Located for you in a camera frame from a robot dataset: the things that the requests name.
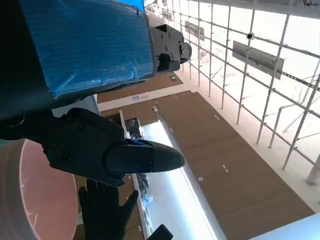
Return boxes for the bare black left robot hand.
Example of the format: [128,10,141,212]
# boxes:
[0,0,193,188]

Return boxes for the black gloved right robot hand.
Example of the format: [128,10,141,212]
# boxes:
[78,178,140,240]

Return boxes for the pink bowl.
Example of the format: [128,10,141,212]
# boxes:
[0,138,78,240]

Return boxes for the grey ceiling lamp panel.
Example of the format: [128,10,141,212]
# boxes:
[232,40,286,80]
[184,20,205,41]

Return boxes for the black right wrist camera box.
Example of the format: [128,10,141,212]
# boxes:
[147,224,175,240]

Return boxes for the white ceiling pipe frame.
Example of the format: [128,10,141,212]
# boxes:
[144,0,320,186]

